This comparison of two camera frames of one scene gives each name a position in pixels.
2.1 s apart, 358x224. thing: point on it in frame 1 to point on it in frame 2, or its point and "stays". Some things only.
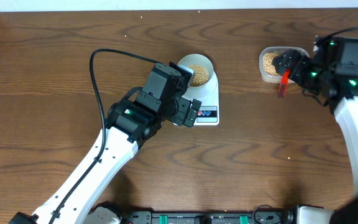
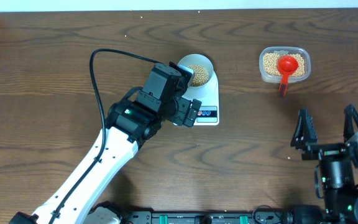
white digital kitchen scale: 208,112 stays
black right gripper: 301,61 to 308,138
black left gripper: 179,119 stays
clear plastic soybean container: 266,55 stays
